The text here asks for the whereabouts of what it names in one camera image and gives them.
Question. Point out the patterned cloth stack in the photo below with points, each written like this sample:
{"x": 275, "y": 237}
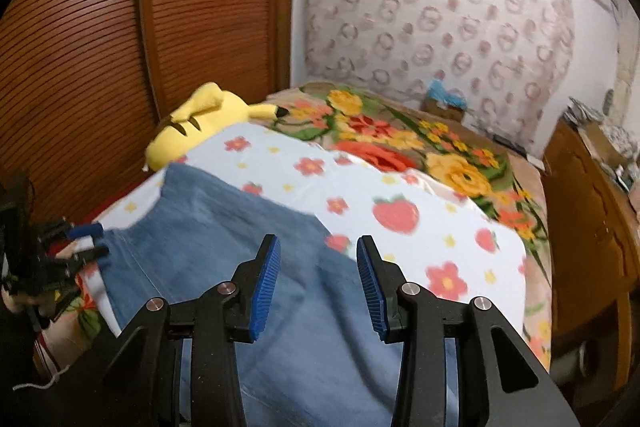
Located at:
{"x": 625, "y": 139}

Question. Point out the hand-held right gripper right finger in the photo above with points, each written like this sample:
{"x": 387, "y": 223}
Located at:
{"x": 372, "y": 287}

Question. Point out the sheer circle pattern curtain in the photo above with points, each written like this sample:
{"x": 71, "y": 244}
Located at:
{"x": 425, "y": 22}

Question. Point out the floral bed blanket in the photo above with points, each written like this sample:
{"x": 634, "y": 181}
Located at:
{"x": 450, "y": 167}

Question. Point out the person's left forearm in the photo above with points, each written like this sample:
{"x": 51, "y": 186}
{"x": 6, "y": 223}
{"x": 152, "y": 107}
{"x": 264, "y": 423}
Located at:
{"x": 45, "y": 387}

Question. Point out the blue denim pants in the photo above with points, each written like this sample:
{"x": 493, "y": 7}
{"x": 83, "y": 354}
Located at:
{"x": 225, "y": 227}

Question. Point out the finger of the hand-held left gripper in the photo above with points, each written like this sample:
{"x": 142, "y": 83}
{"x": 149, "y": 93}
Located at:
{"x": 92, "y": 253}
{"x": 82, "y": 232}

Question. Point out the open cardboard box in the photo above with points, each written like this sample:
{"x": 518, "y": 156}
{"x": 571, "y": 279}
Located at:
{"x": 600, "y": 147}

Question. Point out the white strawberry print sheet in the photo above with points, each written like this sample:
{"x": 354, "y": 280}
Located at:
{"x": 440, "y": 217}

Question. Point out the grey trash bin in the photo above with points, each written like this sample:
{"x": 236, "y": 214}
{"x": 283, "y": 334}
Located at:
{"x": 575, "y": 362}

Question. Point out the brown louvered wooden wardrobe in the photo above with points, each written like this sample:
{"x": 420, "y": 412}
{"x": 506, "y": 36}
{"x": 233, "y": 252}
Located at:
{"x": 100, "y": 57}

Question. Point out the stack of books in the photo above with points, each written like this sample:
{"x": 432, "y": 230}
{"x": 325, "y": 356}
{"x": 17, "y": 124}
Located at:
{"x": 585, "y": 109}

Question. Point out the beige window curtain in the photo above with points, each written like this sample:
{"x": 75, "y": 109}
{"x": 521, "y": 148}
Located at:
{"x": 622, "y": 57}

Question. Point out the yellow plush toy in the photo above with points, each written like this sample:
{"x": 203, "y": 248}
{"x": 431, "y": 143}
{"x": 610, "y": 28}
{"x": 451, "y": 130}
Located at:
{"x": 200, "y": 122}

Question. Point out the long wooden cabinet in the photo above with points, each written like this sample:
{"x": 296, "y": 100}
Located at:
{"x": 585, "y": 232}

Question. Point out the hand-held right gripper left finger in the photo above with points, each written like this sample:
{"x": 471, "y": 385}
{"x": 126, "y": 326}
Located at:
{"x": 265, "y": 287}

